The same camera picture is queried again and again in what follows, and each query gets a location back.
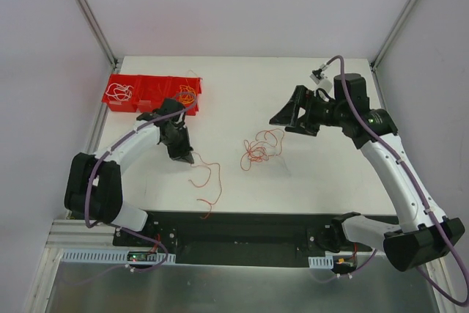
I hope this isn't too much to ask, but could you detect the white slotted cable duct right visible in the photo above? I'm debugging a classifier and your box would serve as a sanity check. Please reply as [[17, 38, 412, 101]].
[[308, 255, 334, 270]]

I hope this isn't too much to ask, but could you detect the aluminium frame post left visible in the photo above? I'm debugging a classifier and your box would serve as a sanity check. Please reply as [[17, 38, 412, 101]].
[[75, 0, 118, 69]]

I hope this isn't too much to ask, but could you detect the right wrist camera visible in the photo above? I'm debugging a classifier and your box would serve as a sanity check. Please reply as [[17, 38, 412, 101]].
[[310, 64, 333, 97]]

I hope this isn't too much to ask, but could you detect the white slotted cable duct left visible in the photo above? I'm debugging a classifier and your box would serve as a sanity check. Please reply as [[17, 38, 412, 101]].
[[62, 249, 176, 265]]

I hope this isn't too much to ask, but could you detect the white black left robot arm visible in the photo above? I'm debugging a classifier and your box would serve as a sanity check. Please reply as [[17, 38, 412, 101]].
[[64, 98, 193, 246]]

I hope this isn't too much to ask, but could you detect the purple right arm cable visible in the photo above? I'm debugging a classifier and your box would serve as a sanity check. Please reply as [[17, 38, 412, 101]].
[[322, 55, 469, 306]]

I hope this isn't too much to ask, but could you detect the aluminium frame post right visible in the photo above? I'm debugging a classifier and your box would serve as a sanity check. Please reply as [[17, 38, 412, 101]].
[[370, 0, 420, 72]]

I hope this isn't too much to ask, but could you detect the aluminium front rail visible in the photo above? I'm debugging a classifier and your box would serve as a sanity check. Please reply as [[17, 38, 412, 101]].
[[45, 219, 114, 248]]

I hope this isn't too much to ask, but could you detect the aluminium frame post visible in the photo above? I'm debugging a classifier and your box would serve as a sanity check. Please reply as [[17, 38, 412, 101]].
[[370, 0, 420, 72], [75, 0, 118, 69]]

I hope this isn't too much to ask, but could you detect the white slotted cable duct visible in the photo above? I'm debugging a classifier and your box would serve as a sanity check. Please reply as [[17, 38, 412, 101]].
[[62, 249, 176, 265], [308, 255, 334, 270]]

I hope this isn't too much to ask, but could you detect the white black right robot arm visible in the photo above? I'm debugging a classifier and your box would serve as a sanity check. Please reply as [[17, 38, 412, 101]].
[[269, 73, 465, 272]]

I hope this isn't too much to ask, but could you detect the red plastic bin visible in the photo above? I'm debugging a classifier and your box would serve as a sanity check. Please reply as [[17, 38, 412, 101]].
[[102, 74, 202, 113]]

